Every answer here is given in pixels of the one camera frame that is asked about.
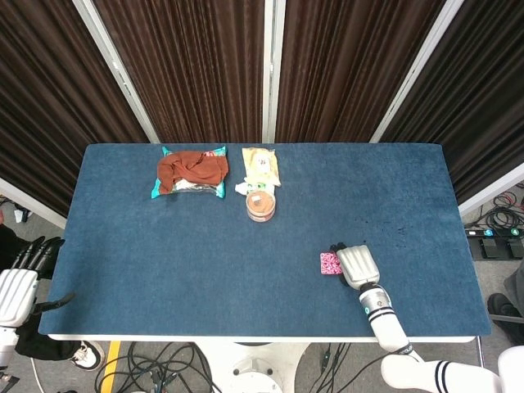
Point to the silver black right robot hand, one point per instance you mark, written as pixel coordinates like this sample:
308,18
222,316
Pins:
358,266

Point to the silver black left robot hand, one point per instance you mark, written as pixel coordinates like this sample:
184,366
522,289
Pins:
16,294

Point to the pink patterned card deck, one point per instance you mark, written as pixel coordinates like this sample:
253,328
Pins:
328,264

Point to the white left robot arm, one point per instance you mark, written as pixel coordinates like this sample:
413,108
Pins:
6,344

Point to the black trouser leg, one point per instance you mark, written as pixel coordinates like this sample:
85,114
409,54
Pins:
41,348

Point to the white power adapter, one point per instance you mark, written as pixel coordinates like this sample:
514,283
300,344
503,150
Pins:
20,215

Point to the black white sneaker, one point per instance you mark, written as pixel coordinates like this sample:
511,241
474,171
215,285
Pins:
88,356

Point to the clear jar orange label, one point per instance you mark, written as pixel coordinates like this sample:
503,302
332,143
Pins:
260,206

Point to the yellow floor tape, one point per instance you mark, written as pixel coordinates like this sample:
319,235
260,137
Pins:
109,368

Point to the black foot pedal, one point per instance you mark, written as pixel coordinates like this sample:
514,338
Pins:
516,247
488,247

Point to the white crumpled tissue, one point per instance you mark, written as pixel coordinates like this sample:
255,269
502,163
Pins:
241,188

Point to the pale yellow snack package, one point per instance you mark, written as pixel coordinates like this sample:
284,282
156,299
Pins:
262,163

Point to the black pedal control strip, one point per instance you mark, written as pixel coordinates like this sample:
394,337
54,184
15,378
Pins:
497,233

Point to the blue fabric table mat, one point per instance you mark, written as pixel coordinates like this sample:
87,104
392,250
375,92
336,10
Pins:
204,266

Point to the black shoe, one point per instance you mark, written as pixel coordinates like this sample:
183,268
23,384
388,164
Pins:
505,311

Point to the grey trouser leg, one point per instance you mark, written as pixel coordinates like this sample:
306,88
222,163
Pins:
516,280

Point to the teal snack package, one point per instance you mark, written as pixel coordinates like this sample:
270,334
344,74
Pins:
196,189

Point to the rust brown towel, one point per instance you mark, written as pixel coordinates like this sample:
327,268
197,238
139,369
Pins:
192,170

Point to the dark brown curtain panel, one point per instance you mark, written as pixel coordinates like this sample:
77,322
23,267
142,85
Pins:
483,102
49,102
196,69
335,69

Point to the white screen base rail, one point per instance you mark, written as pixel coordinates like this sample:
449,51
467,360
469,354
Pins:
32,202
491,200

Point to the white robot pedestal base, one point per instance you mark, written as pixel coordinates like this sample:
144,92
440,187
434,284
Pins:
254,368

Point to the white table frame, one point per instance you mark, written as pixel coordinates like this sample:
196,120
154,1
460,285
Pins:
204,339

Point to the white screen frame post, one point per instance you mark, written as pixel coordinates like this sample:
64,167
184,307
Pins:
272,69
118,73
413,73

